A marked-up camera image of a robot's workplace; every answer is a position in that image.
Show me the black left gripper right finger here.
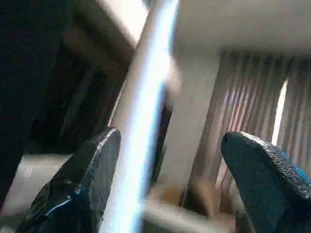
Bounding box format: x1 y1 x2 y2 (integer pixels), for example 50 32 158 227
221 131 311 233

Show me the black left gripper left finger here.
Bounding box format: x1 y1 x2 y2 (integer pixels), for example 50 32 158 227
15 127 122 233

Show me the grey curtain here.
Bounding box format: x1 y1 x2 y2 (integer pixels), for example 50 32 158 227
187 50 311 216

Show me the white plastic table leg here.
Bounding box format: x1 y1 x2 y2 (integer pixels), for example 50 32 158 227
99 0 181 233

